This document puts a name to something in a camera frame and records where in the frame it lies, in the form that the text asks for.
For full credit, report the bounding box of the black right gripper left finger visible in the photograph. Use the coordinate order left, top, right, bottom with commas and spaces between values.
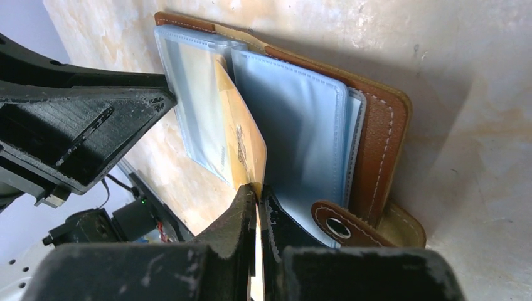
23, 184, 257, 300

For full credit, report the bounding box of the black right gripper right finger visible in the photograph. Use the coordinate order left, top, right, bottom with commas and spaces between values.
260, 189, 466, 300

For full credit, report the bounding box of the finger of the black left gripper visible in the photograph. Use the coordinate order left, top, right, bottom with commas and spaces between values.
1, 82, 176, 196
1, 34, 168, 88

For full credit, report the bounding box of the brown leather card holder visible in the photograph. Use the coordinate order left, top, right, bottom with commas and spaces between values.
154, 12, 426, 248

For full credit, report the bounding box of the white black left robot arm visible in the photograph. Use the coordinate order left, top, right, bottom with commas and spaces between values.
1, 36, 175, 300

